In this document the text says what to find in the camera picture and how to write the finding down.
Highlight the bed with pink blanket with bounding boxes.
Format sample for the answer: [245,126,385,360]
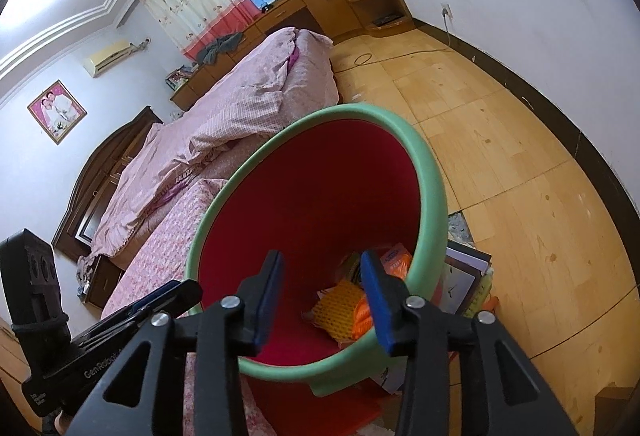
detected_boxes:
[90,27,341,258]

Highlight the wall air conditioner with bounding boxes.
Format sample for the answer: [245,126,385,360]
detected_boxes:
[82,40,137,78]

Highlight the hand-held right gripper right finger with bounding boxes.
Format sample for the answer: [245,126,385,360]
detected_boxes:
[360,250,581,436]

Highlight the clothes on nightstand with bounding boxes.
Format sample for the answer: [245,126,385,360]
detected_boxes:
[75,253,101,300]

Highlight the long yellow foam net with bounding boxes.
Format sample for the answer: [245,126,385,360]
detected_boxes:
[312,278,364,343]

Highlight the small orange packet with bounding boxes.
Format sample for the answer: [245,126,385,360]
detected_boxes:
[379,243,414,280]

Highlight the stack of books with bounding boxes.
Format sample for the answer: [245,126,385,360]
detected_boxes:
[166,65,198,92]

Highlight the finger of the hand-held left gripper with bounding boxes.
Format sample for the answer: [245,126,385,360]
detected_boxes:
[101,279,203,326]

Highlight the long wooden desk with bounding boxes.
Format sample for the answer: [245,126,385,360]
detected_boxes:
[170,0,332,112]

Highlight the stack of frames and boards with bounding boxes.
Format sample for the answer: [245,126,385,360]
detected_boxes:
[434,240,501,323]

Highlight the orange foam net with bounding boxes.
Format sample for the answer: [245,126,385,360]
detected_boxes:
[352,297,374,340]

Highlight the red bucket with green rim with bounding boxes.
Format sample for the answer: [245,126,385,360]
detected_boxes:
[184,102,448,399]

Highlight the grey clothes pile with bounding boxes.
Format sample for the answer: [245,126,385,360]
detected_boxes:
[194,33,244,66]

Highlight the cream and red curtain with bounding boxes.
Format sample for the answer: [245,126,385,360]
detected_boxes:
[139,0,261,60]

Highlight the dark wooden headboard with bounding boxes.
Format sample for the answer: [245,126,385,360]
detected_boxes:
[51,106,163,262]

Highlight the cable on floor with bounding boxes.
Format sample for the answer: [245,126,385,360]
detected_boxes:
[352,18,454,67]

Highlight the dark wooden nightstand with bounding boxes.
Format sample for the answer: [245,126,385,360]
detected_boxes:
[85,256,126,310]

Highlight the framed wall photo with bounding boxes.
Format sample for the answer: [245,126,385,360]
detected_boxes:
[27,79,87,145]

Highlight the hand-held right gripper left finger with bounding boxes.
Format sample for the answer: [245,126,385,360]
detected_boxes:
[65,250,286,436]

